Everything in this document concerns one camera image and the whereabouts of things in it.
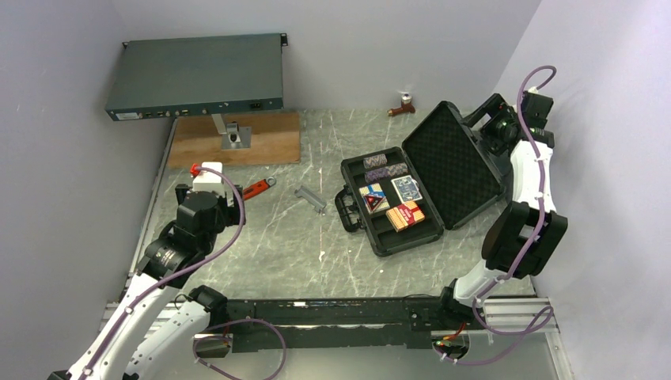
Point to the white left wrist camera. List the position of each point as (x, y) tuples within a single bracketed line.
[(208, 177)]

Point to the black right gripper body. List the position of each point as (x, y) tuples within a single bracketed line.
[(501, 115)]

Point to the grey plastic bracket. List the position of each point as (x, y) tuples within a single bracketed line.
[(311, 197)]

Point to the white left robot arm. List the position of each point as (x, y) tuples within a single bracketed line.
[(125, 348)]

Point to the grey metal stand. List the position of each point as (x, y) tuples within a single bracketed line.
[(234, 137)]

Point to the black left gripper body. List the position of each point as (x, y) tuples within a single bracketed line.
[(227, 215)]

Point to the black poker set case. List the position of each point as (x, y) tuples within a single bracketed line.
[(456, 178)]

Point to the red playing card deck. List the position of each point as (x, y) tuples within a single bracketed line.
[(405, 215)]

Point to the dark green rack server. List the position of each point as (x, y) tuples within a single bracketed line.
[(198, 76)]

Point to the multicolour chip stack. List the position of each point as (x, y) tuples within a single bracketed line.
[(375, 161)]

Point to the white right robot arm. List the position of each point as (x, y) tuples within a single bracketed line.
[(526, 234)]

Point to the blue 10 chip stack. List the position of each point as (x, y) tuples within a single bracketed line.
[(397, 169)]

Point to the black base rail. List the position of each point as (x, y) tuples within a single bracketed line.
[(412, 321)]

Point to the purple 500 chip stack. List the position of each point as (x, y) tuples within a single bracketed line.
[(376, 174)]

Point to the red handled adjustable wrench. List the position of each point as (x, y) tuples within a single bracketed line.
[(258, 188)]

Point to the red triangular dealer button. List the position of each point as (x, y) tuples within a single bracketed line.
[(375, 203)]

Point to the brown bottle with cap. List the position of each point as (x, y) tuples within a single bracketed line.
[(405, 106)]

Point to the brown wooden board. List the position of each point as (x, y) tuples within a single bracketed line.
[(275, 139)]

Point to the blue playing card deck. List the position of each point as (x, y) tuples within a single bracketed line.
[(407, 188)]

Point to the blue texas holdem booklet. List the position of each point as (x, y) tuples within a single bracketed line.
[(374, 188)]

